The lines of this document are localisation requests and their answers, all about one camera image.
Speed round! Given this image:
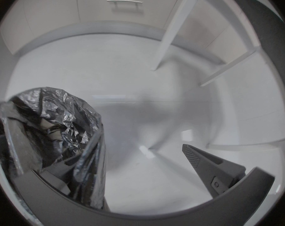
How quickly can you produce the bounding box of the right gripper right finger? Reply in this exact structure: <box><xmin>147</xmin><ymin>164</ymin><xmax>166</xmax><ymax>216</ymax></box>
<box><xmin>182</xmin><ymin>144</ymin><xmax>247</xmax><ymax>199</ymax></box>

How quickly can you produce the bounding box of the white wardrobe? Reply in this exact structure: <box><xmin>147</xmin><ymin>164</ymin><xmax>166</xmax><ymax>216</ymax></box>
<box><xmin>0</xmin><ymin>0</ymin><xmax>230</xmax><ymax>65</ymax></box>

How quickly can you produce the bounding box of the black plastic bag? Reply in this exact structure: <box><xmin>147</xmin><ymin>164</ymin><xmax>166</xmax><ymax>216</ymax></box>
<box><xmin>0</xmin><ymin>87</ymin><xmax>108</xmax><ymax>210</ymax></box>

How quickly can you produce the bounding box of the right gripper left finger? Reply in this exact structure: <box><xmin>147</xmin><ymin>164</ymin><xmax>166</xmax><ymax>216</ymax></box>
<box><xmin>40</xmin><ymin>154</ymin><xmax>86</xmax><ymax>195</ymax></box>

